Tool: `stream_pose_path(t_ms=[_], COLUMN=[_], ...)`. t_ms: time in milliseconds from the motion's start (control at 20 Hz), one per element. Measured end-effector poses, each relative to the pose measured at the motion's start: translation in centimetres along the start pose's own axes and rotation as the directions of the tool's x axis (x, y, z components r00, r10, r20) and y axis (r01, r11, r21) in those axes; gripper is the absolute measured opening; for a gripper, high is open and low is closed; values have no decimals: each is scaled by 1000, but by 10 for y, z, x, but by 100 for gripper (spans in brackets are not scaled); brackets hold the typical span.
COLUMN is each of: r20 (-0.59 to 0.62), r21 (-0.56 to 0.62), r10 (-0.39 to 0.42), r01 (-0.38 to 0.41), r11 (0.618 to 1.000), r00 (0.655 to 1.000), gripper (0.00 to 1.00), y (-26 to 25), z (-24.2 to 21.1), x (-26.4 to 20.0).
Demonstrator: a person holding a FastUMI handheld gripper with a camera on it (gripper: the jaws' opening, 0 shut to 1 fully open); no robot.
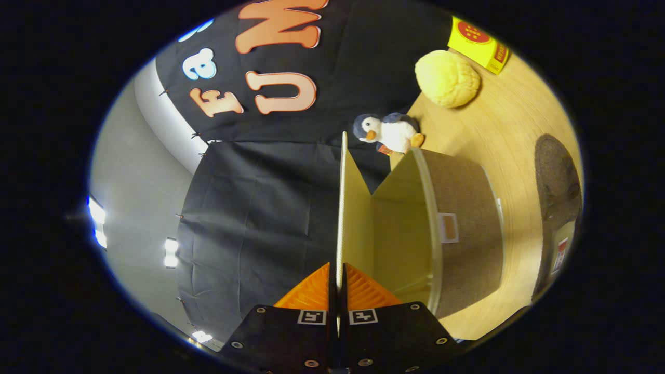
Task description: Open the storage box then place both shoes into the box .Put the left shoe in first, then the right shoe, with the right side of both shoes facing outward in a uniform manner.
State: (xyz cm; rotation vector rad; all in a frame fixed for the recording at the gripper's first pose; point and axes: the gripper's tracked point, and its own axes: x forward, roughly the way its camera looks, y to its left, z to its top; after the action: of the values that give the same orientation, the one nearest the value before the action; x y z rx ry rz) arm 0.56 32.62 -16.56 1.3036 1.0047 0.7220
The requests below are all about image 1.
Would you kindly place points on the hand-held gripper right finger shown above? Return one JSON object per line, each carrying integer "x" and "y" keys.
{"x": 389, "y": 343}

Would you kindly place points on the ceiling light panel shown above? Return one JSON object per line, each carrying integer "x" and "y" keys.
{"x": 96, "y": 221}
{"x": 202, "y": 337}
{"x": 171, "y": 253}

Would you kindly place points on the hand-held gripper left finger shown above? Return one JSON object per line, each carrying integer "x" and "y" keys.
{"x": 291, "y": 343}

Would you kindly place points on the brown fabric storage box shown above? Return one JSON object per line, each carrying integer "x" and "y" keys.
{"x": 467, "y": 259}

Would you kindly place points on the brown fuzzy shoe with bow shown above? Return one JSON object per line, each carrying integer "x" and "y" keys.
{"x": 556, "y": 182}

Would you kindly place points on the yellow book with red circle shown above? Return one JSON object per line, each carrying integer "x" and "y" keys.
{"x": 475, "y": 44}

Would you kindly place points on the yellow round plush cushion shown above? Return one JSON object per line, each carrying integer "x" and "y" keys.
{"x": 447, "y": 78}

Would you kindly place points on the penguin plush toy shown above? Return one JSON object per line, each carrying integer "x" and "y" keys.
{"x": 392, "y": 132}

